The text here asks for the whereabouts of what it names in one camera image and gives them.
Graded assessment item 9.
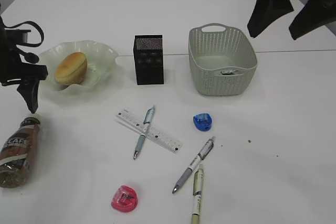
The oval golden bread roll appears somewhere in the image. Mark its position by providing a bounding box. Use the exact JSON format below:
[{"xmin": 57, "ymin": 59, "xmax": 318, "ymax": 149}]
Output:
[{"xmin": 55, "ymin": 52, "xmax": 88, "ymax": 86}]

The pink pencil sharpener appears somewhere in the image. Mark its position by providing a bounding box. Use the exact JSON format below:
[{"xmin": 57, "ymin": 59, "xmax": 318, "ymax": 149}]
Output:
[{"xmin": 111, "ymin": 185, "xmax": 138, "ymax": 212}]

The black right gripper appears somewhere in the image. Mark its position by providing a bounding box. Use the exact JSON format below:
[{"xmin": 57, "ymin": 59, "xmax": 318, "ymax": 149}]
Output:
[{"xmin": 247, "ymin": 0, "xmax": 335, "ymax": 40}]

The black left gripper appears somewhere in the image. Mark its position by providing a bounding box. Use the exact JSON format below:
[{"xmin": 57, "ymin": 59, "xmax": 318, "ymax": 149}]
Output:
[{"xmin": 1, "ymin": 20, "xmax": 48, "ymax": 113}]

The clear plastic ruler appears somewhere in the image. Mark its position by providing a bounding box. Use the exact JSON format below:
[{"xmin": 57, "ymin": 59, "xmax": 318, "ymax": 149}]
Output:
[{"xmin": 116, "ymin": 109, "xmax": 183, "ymax": 153}]

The black mesh pen holder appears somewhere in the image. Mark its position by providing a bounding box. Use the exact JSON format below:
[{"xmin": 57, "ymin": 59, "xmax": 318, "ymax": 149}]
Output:
[{"xmin": 133, "ymin": 35, "xmax": 164, "ymax": 85}]

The green white ballpoint pen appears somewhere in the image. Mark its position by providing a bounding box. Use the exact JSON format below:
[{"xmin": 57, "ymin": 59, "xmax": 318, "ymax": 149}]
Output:
[{"xmin": 191, "ymin": 164, "xmax": 204, "ymax": 224}]

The wavy pale green glass plate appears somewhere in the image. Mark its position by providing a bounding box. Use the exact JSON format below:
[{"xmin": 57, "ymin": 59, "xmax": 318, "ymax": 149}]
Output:
[{"xmin": 39, "ymin": 40, "xmax": 118, "ymax": 96}]

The brown coffee drink bottle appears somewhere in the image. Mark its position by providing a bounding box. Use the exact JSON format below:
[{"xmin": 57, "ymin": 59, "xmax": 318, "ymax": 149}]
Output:
[{"xmin": 1, "ymin": 113, "xmax": 42, "ymax": 188}]

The pale green plastic basket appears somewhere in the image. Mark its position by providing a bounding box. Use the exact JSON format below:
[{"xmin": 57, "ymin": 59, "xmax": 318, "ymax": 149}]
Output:
[{"xmin": 188, "ymin": 23, "xmax": 258, "ymax": 96}]

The small paper scrap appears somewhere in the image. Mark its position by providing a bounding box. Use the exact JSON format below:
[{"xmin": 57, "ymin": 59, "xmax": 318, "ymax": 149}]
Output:
[{"xmin": 220, "ymin": 69, "xmax": 240, "ymax": 76}]

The blue pencil sharpener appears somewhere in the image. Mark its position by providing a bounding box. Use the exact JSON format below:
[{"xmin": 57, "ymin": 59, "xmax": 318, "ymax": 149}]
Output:
[{"xmin": 193, "ymin": 113, "xmax": 212, "ymax": 132}]

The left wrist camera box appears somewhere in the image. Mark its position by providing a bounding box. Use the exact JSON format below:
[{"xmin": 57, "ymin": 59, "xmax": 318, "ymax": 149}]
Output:
[{"xmin": 5, "ymin": 29, "xmax": 31, "ymax": 45}]

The white grey ballpoint pen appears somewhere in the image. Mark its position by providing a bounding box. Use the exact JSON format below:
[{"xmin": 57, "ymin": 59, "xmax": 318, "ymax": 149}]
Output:
[{"xmin": 172, "ymin": 136, "xmax": 215, "ymax": 194}]

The blue grey ballpoint pen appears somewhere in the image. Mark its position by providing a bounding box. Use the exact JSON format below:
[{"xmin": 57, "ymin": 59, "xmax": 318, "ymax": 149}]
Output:
[{"xmin": 133, "ymin": 106, "xmax": 156, "ymax": 160}]

